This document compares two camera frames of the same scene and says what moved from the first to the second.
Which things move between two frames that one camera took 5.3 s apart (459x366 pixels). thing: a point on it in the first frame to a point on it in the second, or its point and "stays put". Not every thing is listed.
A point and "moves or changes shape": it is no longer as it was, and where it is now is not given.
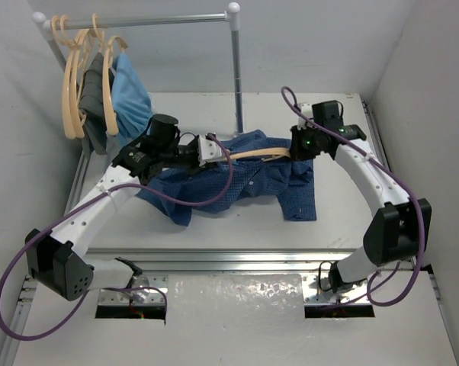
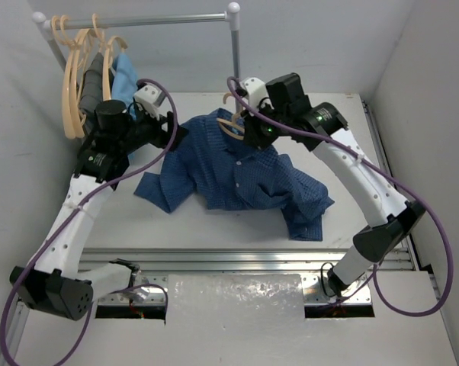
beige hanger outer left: [68, 108] stays put
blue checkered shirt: [287, 182] moves or changes shape
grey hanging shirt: [92, 109] stays put
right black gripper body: [307, 143] to [264, 130]
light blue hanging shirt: [131, 103] stays put
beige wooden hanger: [268, 155] to [231, 129]
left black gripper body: [194, 153] to [168, 130]
